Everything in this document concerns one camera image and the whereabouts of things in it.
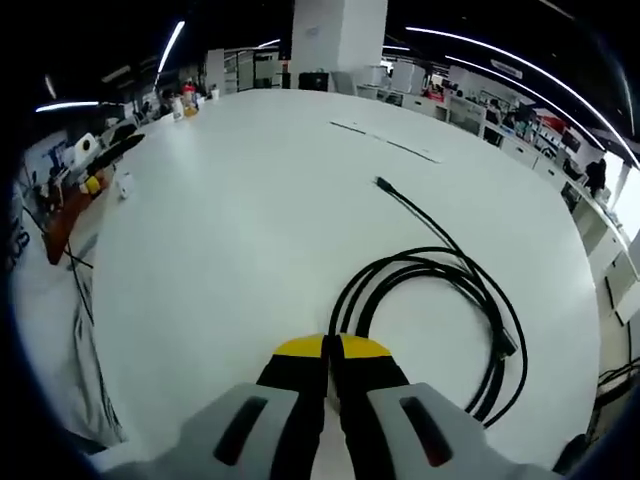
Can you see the grey clothing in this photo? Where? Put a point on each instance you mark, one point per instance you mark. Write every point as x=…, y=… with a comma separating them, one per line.
x=55, y=360

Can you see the red cap bottle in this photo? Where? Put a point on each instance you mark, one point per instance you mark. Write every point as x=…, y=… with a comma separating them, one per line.
x=189, y=100

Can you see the grey office chair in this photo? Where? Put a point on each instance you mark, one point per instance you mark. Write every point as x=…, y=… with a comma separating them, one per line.
x=344, y=82

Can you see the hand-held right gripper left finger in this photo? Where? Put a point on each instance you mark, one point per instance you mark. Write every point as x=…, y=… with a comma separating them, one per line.
x=280, y=400

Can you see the white cup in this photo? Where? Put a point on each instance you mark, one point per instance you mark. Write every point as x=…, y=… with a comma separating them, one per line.
x=177, y=110

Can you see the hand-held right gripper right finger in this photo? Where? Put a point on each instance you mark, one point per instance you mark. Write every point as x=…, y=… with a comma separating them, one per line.
x=380, y=400

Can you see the white pillar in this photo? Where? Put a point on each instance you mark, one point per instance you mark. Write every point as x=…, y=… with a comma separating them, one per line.
x=340, y=35

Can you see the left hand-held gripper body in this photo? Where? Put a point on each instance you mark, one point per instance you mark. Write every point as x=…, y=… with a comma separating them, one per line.
x=84, y=149

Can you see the black case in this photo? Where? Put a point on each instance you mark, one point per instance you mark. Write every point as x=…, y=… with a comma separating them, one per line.
x=314, y=81

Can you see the white charger adapter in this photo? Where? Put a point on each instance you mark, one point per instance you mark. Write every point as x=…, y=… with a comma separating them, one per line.
x=125, y=186

